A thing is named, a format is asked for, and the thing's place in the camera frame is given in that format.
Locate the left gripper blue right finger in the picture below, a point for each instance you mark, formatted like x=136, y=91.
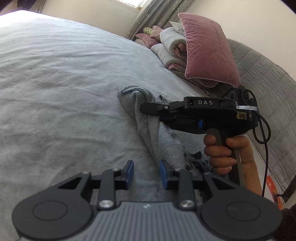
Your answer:
x=166, y=175

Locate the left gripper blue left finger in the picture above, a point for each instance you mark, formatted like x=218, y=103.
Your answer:
x=127, y=174

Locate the grey knit sweater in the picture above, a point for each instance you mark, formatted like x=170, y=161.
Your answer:
x=181, y=150

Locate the person right hand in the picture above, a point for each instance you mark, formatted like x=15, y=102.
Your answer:
x=222, y=162

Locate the pink velvet pillow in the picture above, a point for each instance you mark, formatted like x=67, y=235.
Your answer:
x=209, y=56

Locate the folded grey pink quilt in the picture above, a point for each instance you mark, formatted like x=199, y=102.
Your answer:
x=172, y=52

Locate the grey quilted headboard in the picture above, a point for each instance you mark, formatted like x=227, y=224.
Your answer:
x=274, y=90

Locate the grey bed sheet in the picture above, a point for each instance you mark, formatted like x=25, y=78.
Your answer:
x=60, y=112

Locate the small pink pillow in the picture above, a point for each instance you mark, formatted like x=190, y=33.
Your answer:
x=150, y=40

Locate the red paper box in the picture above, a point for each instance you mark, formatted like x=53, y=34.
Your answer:
x=273, y=191

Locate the green patterned toy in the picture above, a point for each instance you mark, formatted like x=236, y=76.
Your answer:
x=147, y=30

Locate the grey patterned curtain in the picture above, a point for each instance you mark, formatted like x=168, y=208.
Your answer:
x=157, y=13

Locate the black camera box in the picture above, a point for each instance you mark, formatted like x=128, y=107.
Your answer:
x=243, y=98

